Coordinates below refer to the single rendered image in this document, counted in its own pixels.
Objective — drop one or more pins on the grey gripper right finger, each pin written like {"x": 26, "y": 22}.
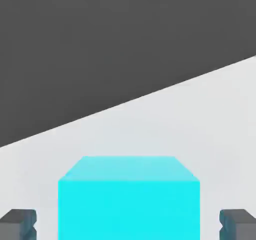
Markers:
{"x": 240, "y": 226}

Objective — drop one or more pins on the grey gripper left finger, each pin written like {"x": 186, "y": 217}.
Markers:
{"x": 16, "y": 226}

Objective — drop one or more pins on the small cyan cube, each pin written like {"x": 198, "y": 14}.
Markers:
{"x": 129, "y": 204}

